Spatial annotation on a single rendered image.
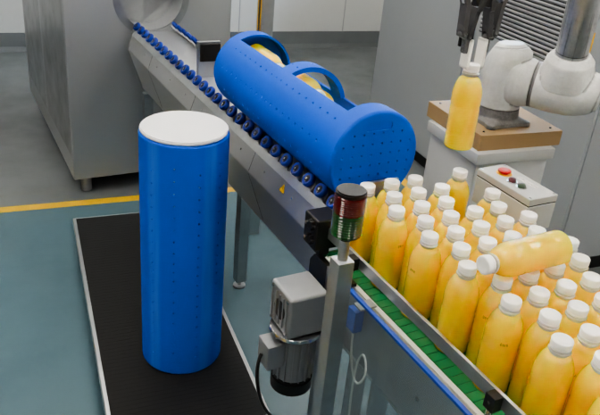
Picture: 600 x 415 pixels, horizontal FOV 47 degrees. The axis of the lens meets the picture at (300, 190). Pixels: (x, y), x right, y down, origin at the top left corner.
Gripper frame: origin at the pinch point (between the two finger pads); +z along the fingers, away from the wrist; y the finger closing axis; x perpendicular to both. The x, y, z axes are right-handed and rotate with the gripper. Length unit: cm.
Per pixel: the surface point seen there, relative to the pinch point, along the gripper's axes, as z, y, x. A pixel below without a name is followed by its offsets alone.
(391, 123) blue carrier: 24.7, 5.8, -20.3
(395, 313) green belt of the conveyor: 55, 27, 21
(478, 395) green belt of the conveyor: 55, 27, 50
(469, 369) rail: 48, 30, 48
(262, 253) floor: 142, -20, -145
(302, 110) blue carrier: 27, 22, -42
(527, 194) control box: 34.2, -16.2, 12.0
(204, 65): 44, 12, -148
